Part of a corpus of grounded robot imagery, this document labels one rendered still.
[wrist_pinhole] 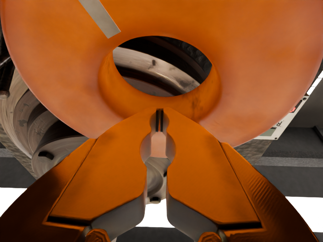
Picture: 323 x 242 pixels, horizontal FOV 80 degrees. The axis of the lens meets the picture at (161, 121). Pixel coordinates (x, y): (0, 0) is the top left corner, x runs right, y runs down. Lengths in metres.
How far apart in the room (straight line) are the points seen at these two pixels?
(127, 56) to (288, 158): 5.94
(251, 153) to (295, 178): 8.60
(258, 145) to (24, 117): 0.68
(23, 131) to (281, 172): 9.06
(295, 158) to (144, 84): 6.04
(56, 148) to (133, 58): 0.18
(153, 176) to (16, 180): 8.87
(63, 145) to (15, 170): 9.18
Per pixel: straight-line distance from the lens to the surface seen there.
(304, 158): 6.34
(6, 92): 0.28
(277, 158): 5.99
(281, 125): 0.67
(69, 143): 0.32
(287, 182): 9.09
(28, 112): 0.41
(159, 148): 0.15
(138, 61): 0.30
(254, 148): 0.77
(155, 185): 0.43
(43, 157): 0.36
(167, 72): 0.31
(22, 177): 9.14
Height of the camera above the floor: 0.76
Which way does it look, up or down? 47 degrees up
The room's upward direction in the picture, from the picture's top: 178 degrees counter-clockwise
